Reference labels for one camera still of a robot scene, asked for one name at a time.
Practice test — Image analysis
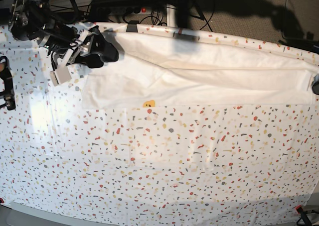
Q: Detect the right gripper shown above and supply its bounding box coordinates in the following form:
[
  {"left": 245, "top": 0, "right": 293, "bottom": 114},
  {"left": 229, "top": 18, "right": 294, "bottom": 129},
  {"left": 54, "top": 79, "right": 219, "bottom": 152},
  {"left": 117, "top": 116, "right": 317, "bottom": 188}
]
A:
[{"left": 50, "top": 26, "right": 119, "bottom": 86}]

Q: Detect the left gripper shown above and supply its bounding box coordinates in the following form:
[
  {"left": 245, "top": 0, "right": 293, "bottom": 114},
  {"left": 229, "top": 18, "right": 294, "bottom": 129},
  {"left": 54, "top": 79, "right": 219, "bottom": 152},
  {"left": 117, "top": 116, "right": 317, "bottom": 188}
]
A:
[{"left": 311, "top": 74, "right": 319, "bottom": 95}]

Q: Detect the white printed T-shirt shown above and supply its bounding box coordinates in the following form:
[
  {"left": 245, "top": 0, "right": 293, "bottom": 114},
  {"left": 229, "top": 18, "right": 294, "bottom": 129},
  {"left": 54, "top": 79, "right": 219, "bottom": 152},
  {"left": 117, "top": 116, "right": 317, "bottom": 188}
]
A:
[{"left": 82, "top": 32, "right": 319, "bottom": 110}]

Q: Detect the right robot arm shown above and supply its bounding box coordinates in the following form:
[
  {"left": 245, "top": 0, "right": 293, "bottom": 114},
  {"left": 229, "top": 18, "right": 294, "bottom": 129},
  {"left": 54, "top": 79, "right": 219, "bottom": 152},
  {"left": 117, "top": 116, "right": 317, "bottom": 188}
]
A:
[{"left": 8, "top": 0, "right": 119, "bottom": 86}]

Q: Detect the black power strip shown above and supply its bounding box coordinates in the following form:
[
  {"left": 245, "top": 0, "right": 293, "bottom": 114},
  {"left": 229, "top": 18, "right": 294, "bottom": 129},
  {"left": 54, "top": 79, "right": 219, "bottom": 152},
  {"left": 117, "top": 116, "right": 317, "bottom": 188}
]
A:
[{"left": 88, "top": 6, "right": 152, "bottom": 21}]

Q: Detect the black table clamp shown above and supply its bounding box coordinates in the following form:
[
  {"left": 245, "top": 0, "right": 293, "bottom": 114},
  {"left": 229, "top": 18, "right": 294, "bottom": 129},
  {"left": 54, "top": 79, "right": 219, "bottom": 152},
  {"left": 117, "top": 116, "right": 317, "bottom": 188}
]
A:
[{"left": 126, "top": 20, "right": 139, "bottom": 33}]

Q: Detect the white metal table leg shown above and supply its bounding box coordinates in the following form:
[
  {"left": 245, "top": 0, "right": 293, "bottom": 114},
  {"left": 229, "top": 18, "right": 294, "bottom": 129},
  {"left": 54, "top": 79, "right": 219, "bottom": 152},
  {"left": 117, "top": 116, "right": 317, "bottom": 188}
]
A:
[{"left": 166, "top": 3, "right": 176, "bottom": 27}]

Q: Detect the terrazzo patterned tablecloth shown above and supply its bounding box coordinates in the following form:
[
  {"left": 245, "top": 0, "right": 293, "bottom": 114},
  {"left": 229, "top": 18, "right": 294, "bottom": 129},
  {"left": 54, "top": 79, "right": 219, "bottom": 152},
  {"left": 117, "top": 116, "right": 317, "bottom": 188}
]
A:
[{"left": 0, "top": 25, "right": 319, "bottom": 226}]

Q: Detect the red clamp right corner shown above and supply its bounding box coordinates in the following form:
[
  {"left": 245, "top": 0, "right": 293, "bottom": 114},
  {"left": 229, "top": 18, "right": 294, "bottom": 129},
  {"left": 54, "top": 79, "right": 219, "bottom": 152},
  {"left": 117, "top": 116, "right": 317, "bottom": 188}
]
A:
[{"left": 296, "top": 206, "right": 312, "bottom": 226}]

